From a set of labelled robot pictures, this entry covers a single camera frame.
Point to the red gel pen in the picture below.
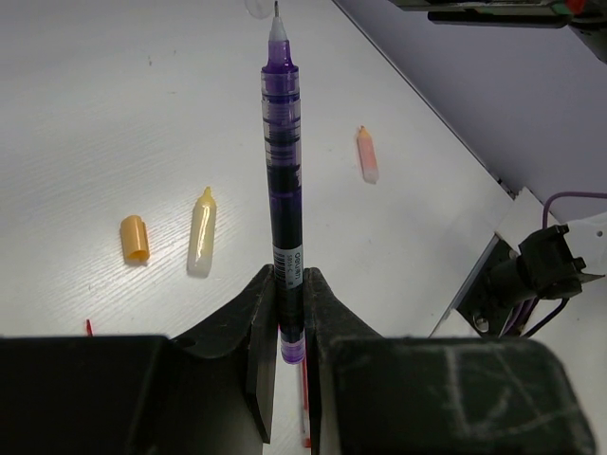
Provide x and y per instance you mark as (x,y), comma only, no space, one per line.
(304,406)

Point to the pink glue bottle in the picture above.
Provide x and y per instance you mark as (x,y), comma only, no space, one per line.
(367,156)

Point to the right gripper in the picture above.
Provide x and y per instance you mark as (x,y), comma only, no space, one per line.
(496,13)

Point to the purple gel pen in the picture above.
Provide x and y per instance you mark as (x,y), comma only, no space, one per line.
(281,109)

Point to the yellow highlighter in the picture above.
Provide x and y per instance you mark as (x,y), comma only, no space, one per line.
(201,242)

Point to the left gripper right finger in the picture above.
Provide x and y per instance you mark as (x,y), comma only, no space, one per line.
(370,394)

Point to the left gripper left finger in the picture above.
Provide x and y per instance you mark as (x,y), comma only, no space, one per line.
(209,390)

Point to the orange marker cap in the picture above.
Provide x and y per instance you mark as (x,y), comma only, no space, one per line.
(134,240)

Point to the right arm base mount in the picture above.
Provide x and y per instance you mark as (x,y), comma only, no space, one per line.
(531,257)

